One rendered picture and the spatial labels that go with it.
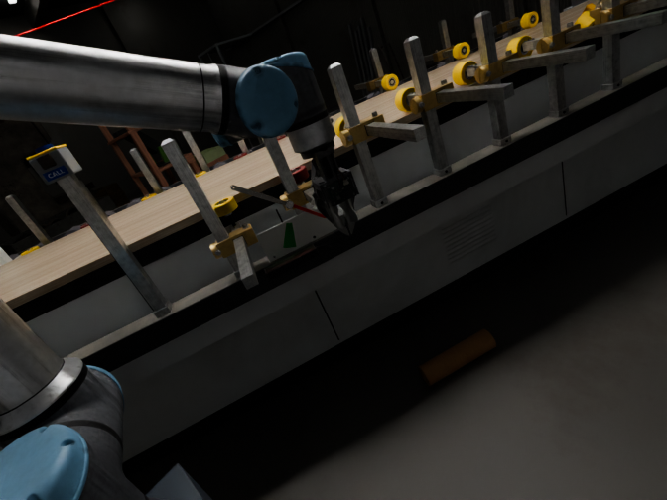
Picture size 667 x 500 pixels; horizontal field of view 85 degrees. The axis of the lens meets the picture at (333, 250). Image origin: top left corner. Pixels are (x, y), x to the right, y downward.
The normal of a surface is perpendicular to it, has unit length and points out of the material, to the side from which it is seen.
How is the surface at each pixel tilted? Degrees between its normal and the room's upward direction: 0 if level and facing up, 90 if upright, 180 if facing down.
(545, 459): 0
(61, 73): 83
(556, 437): 0
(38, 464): 5
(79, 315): 90
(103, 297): 90
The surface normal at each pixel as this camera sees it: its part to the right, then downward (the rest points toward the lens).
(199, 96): 0.47, 0.33
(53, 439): -0.31, -0.80
